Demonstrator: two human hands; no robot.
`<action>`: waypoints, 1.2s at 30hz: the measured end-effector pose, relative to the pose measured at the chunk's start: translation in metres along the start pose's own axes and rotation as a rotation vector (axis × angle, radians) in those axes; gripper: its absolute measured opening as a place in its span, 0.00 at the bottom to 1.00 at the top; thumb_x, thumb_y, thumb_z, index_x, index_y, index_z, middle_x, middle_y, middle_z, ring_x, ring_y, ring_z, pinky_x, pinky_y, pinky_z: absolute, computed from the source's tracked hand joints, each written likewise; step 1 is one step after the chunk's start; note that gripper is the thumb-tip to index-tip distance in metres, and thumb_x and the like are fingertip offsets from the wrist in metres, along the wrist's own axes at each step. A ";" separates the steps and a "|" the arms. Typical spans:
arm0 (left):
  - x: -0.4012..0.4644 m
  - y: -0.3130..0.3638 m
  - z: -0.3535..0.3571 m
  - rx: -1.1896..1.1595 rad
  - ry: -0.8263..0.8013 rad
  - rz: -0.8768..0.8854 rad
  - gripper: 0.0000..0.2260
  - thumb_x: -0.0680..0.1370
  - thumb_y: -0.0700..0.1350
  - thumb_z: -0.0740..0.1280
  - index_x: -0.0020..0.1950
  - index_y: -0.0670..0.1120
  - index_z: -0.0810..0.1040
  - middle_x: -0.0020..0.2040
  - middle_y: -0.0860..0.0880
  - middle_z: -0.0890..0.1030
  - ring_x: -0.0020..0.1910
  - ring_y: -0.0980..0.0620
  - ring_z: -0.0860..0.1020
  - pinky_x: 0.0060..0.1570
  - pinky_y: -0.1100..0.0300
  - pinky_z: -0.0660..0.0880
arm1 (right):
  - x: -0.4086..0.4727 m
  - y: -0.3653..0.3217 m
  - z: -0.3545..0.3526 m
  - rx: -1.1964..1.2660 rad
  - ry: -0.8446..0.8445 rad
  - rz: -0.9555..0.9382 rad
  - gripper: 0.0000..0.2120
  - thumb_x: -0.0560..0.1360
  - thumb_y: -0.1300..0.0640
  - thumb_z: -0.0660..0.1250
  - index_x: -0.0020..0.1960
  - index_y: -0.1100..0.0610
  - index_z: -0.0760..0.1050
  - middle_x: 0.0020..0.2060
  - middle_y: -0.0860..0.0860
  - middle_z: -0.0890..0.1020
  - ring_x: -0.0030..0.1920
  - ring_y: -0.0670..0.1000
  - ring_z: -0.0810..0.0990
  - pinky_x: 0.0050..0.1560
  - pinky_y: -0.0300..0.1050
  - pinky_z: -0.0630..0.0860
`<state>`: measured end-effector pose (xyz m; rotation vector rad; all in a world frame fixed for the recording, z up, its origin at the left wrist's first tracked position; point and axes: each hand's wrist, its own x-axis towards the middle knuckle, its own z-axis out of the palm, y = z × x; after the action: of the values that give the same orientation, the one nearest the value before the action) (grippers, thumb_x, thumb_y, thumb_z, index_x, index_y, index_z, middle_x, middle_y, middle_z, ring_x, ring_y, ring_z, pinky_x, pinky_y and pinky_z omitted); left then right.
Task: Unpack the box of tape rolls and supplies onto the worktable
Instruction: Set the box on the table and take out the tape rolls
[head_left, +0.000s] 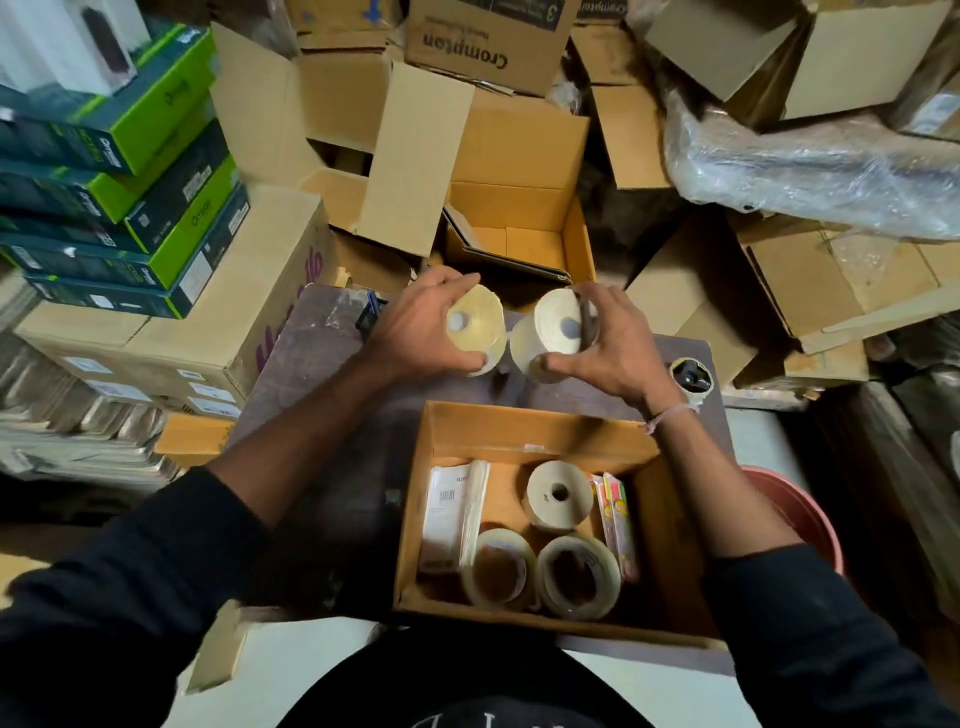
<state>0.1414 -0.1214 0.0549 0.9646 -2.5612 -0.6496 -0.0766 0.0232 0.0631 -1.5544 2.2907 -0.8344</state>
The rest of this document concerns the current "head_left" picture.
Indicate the teal tape dispenser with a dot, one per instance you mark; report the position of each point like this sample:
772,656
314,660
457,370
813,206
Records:
690,379

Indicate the folded flat brown carton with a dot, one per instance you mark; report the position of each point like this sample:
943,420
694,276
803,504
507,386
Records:
690,300

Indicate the person's left forearm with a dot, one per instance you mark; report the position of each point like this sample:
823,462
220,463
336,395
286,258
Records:
300,450

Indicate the person's left hand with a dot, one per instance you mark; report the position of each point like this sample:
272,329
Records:
412,330

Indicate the red plastic bucket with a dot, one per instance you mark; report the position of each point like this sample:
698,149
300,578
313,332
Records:
795,510

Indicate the person's right hand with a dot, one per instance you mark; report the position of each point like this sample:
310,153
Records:
622,352

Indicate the clear plastic wrapped bundle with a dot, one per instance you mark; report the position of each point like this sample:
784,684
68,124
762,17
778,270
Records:
810,172

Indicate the small brown carton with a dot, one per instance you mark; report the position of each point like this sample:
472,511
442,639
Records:
825,366

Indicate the printed brown carton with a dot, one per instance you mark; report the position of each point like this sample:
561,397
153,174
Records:
495,45

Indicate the white label roll brown core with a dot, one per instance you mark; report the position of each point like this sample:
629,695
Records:
547,510

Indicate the flat brown cardboard piece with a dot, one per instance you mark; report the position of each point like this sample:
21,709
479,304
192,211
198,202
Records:
634,135

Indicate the white product box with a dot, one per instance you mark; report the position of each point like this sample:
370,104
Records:
45,45

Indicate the white label sheet bundle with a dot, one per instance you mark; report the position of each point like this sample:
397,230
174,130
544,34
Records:
446,517

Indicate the clear tape roll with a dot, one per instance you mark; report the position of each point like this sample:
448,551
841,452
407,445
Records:
472,577
607,577

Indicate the black mesh pen holder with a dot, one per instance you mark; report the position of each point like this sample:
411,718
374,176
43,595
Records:
367,315

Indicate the black printed shirt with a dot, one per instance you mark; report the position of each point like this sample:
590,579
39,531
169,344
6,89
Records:
450,682

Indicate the green teal product box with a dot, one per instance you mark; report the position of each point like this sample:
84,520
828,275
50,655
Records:
112,296
112,196
150,112
191,240
180,184

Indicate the person's right forearm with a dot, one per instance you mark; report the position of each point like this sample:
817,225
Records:
712,495

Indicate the open orange carton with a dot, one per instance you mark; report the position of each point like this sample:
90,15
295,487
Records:
517,142

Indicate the pale wrist thread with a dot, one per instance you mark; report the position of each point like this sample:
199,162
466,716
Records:
671,414

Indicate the stack of flattened cardboard sheets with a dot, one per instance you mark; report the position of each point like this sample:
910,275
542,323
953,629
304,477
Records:
75,435

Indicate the tilted brown carton plastic patch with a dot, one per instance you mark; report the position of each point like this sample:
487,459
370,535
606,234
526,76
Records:
810,285

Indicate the open pale carton blue mark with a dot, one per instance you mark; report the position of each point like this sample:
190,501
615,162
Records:
855,67

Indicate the brown supply box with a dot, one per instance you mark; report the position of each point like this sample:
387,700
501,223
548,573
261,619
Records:
525,435

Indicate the large carton purple print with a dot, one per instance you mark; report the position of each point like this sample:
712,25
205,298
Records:
247,247

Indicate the yellowish label roll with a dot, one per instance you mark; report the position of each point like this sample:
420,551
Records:
480,322

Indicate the plastic wrapped dark sheet stack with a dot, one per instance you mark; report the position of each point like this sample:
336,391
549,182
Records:
900,487

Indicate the small orange carton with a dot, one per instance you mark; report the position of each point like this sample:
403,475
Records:
195,439

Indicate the closed carton blue mark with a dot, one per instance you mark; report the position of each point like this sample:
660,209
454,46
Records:
337,19

